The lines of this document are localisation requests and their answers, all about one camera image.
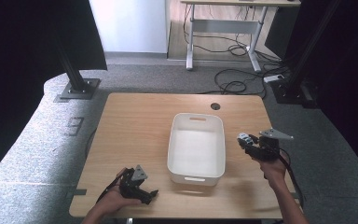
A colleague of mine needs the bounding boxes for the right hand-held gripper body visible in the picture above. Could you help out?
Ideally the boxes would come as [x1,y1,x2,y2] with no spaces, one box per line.
[252,128,295,163]

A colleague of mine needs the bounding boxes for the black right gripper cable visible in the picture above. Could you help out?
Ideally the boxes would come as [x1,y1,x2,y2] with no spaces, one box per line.
[278,147,305,210]

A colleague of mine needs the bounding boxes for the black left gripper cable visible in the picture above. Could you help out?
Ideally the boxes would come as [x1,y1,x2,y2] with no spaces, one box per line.
[96,173,126,205]

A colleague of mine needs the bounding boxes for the white standing desk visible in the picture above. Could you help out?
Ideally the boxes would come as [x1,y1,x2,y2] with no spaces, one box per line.
[180,0,302,74]

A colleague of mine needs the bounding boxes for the person's left hand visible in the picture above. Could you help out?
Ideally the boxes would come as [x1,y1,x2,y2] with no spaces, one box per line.
[100,167,143,216]

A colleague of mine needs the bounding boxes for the white power strip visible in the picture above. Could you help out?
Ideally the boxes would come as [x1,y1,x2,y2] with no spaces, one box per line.
[263,74,285,84]

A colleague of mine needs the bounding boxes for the dark curtain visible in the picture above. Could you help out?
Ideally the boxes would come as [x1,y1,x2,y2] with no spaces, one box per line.
[0,0,108,185]
[264,0,358,173]

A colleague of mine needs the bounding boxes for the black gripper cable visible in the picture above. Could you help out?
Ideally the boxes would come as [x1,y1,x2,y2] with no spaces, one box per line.
[96,173,126,205]
[278,147,305,210]

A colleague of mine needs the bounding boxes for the black metal stand with base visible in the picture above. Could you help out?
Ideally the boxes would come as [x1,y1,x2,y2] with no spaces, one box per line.
[55,36,102,101]

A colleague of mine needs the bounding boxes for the black cables under desk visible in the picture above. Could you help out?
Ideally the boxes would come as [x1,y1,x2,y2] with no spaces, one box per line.
[182,4,250,58]

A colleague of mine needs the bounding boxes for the person's right hand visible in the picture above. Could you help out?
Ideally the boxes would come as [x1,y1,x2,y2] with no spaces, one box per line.
[254,150,289,191]

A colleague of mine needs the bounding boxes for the thin black cable beside table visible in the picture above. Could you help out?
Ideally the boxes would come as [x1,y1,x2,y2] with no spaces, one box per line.
[84,126,98,161]

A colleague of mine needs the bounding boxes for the black floor cables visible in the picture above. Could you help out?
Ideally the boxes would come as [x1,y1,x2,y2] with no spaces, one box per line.
[198,49,292,100]

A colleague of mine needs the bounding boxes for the white plastic bin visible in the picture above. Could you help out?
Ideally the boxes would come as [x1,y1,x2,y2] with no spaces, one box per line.
[166,112,227,188]

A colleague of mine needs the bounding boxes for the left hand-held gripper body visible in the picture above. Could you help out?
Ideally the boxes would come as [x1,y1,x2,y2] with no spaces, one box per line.
[118,164,149,201]

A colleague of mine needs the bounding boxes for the white toy car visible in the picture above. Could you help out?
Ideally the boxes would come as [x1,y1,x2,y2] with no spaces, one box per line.
[236,132,255,147]

